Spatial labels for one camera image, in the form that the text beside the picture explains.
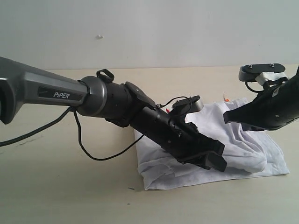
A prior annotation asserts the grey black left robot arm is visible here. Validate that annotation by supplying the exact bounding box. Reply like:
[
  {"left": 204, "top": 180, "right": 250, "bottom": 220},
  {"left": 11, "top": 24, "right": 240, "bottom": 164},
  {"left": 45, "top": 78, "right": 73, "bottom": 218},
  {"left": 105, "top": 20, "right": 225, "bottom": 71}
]
[{"left": 0, "top": 58, "right": 227, "bottom": 172}]

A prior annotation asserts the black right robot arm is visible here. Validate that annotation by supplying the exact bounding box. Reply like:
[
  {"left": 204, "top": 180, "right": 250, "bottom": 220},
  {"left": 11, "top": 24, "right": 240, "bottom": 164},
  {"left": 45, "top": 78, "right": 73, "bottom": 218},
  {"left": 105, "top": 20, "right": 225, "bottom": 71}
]
[{"left": 223, "top": 63, "right": 299, "bottom": 131}]

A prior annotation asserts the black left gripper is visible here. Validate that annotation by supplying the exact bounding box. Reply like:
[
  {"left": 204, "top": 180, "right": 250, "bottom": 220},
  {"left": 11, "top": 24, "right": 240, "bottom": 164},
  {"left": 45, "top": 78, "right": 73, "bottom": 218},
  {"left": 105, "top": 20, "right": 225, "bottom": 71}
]
[{"left": 130, "top": 107, "right": 227, "bottom": 172}]

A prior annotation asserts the black right camera cable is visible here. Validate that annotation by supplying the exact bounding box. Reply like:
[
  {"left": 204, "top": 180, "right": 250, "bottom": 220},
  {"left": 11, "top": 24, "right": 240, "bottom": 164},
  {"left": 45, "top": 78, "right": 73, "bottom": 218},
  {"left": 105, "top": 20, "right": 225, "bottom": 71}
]
[{"left": 244, "top": 79, "right": 288, "bottom": 94}]

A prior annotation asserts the white t-shirt red lettering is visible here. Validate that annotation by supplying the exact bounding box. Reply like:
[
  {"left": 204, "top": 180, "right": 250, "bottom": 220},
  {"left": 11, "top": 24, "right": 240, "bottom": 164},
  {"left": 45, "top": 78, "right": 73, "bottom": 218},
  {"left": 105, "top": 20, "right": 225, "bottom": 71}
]
[{"left": 136, "top": 98, "right": 290, "bottom": 190}]

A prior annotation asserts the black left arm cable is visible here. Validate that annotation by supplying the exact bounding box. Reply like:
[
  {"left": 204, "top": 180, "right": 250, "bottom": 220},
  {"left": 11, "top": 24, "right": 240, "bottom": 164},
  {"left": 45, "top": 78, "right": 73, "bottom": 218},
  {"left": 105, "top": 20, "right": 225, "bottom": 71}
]
[{"left": 0, "top": 69, "right": 199, "bottom": 161}]

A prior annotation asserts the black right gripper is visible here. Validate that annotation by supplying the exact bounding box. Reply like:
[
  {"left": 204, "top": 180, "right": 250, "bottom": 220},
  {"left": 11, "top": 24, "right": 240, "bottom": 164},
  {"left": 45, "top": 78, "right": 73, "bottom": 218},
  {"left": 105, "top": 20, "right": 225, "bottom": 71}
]
[{"left": 223, "top": 79, "right": 299, "bottom": 131}]

